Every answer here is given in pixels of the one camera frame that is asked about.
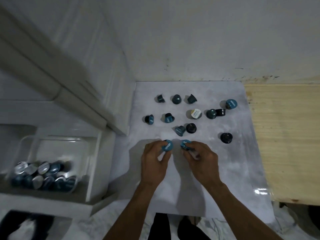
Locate person's right hand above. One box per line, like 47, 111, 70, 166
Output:
181, 141, 223, 189

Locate person's left hand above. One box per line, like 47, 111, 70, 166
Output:
140, 140, 173, 187

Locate teal-lidded coffee capsule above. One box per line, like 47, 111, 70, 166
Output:
180, 139, 193, 151
161, 139, 174, 152

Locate person's left forearm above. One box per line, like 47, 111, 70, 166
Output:
103, 182, 164, 240

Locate person's right forearm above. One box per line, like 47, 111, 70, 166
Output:
206, 183, 283, 240

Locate scattered group of dark capsules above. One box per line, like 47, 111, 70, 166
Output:
144, 93, 238, 145

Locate white-lidded coffee capsule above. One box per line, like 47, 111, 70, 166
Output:
187, 109, 202, 120

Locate white storage box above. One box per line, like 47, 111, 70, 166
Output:
0, 123, 118, 218

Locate person's black trousers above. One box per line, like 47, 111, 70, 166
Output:
153, 212, 203, 240

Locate light wooden board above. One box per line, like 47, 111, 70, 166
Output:
243, 83, 320, 206

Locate clear plastic container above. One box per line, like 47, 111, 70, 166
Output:
10, 135, 87, 194

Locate pile of foil-topped capsules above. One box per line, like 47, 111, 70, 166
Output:
11, 160, 77, 193

